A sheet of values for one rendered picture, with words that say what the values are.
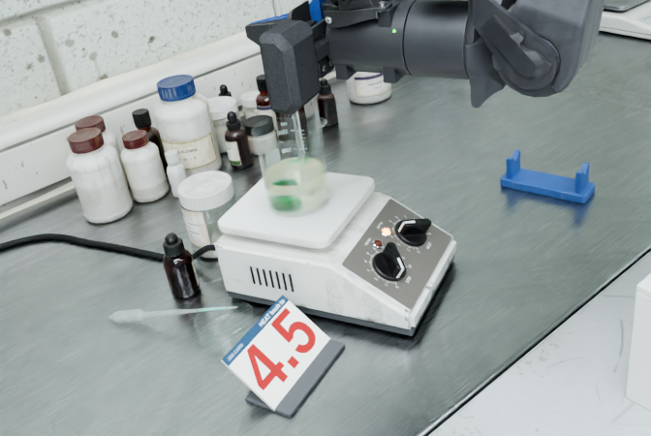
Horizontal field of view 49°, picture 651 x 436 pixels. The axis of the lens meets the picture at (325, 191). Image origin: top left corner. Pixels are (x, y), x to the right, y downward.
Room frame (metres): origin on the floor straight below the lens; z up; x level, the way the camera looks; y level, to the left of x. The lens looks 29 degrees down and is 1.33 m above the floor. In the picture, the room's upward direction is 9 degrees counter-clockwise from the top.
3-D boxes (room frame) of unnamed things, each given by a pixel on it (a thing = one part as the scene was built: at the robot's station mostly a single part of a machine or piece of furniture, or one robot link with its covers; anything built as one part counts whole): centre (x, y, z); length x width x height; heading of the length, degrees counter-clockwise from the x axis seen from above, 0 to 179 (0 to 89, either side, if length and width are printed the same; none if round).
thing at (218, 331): (0.53, 0.11, 0.91); 0.06 x 0.06 x 0.02
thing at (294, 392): (0.47, 0.05, 0.92); 0.09 x 0.06 x 0.04; 145
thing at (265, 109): (0.98, 0.06, 0.94); 0.03 x 0.03 x 0.08
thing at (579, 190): (0.70, -0.25, 0.92); 0.10 x 0.03 x 0.04; 49
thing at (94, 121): (0.87, 0.29, 0.95); 0.06 x 0.06 x 0.10
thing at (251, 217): (0.60, 0.03, 0.98); 0.12 x 0.12 x 0.01; 60
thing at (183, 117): (0.88, 0.17, 0.96); 0.07 x 0.07 x 0.13
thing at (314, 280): (0.59, 0.01, 0.94); 0.22 x 0.13 x 0.08; 60
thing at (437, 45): (0.51, -0.12, 1.16); 0.07 x 0.06 x 0.09; 57
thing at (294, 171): (0.60, 0.02, 1.03); 0.07 x 0.06 x 0.08; 82
